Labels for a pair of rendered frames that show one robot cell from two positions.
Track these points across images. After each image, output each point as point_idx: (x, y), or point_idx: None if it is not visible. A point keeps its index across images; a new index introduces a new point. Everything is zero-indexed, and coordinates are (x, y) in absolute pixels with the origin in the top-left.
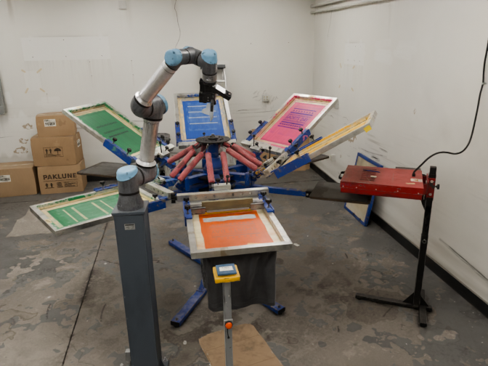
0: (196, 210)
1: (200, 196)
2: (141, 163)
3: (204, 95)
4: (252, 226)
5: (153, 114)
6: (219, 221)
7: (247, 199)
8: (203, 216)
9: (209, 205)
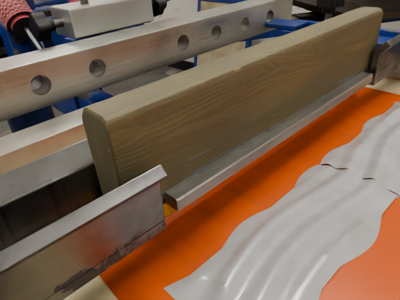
0: (67, 244)
1: (0, 90)
2: None
3: None
4: None
5: None
6: (362, 252)
7: (367, 18)
8: (141, 247)
9: (183, 127)
